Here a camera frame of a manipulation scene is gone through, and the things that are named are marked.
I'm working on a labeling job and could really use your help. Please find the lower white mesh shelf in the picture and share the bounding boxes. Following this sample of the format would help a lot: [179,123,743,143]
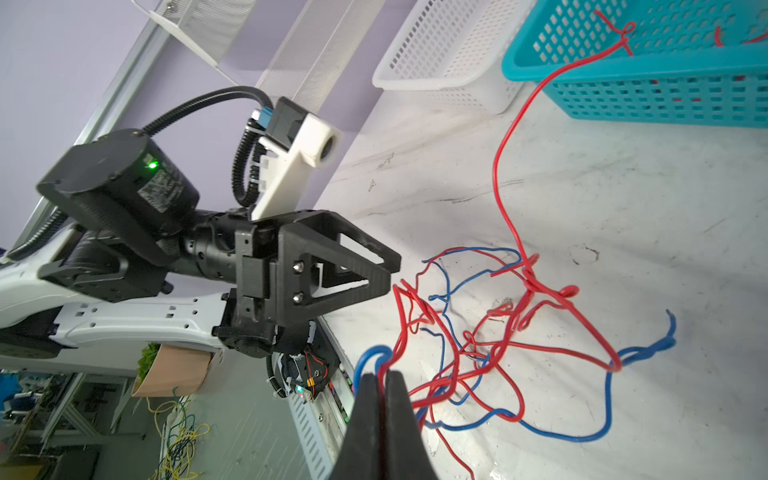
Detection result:
[256,0,384,112]

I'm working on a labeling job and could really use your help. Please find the upper white mesh shelf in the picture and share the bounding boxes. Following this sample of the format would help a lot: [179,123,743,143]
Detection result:
[132,0,257,68]

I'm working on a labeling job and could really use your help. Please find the left white plastic basket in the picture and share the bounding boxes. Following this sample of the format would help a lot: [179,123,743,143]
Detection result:
[372,0,535,115]

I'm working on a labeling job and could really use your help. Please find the red blue black cables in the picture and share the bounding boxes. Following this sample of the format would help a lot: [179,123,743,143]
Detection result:
[352,245,678,480]

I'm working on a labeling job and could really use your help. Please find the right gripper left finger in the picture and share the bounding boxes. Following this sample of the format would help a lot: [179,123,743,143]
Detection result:
[329,374,383,480]

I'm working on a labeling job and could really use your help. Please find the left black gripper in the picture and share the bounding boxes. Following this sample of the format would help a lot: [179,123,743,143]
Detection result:
[212,210,401,358]

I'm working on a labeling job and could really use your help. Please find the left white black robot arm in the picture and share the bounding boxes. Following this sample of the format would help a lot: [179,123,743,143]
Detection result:
[1,86,401,359]

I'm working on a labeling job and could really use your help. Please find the red brown cable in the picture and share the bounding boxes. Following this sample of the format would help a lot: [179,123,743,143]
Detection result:
[710,23,768,49]

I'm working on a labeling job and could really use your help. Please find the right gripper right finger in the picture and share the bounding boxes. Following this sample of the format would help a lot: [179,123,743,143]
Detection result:
[383,371,438,480]

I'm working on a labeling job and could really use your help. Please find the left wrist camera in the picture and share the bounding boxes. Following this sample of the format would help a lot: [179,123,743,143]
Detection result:
[250,97,341,221]

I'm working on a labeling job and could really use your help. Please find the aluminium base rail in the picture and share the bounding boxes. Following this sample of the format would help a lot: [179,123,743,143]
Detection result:
[270,317,354,479]

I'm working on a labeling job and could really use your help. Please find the white mesh shelf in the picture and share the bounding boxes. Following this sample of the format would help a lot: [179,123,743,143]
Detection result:
[256,0,384,112]
[132,0,257,68]

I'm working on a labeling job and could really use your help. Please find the teal plastic basket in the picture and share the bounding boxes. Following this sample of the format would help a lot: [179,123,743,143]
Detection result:
[501,1,767,128]

